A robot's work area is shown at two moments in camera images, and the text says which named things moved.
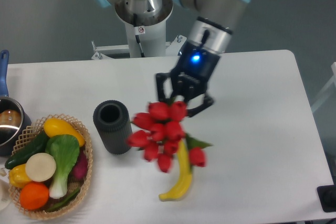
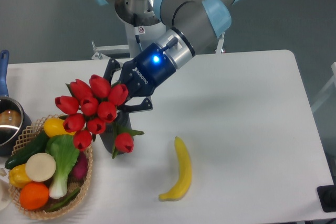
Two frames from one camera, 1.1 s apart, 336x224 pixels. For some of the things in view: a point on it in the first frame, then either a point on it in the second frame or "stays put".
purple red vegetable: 79,172 stays put
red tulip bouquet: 159,133 to 92,111
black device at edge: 327,196 stays put
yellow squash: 54,126 stays put
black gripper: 192,72 to 142,76
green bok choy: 65,150 stays put
